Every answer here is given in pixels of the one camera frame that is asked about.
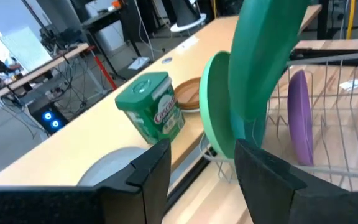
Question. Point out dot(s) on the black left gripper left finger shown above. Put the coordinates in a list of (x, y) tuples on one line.
[(120, 202)]

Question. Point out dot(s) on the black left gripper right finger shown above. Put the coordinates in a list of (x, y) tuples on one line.
[(278, 199)]

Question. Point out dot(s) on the teal plate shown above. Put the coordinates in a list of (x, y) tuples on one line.
[(249, 130)]

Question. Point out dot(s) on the purple plate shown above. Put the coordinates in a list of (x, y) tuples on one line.
[(300, 118)]

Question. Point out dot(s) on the light green plate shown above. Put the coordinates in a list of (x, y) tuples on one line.
[(216, 109)]

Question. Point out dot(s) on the dark green plate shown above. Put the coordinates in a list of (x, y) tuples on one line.
[(266, 46)]

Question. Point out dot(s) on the grey plate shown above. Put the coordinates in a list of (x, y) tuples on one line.
[(110, 165)]

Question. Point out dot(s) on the light wooden desk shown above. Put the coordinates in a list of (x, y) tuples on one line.
[(82, 140)]

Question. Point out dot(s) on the green Cascade detergent tub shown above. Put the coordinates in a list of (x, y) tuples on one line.
[(154, 109)]

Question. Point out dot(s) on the computer with blue lights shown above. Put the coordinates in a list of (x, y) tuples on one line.
[(48, 118)]

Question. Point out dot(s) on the brown divided plate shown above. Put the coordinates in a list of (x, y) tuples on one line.
[(190, 95)]

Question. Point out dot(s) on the small white paper label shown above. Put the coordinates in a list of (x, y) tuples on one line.
[(352, 84)]

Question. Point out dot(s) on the background wooden workbench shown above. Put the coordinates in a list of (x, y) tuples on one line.
[(36, 73)]

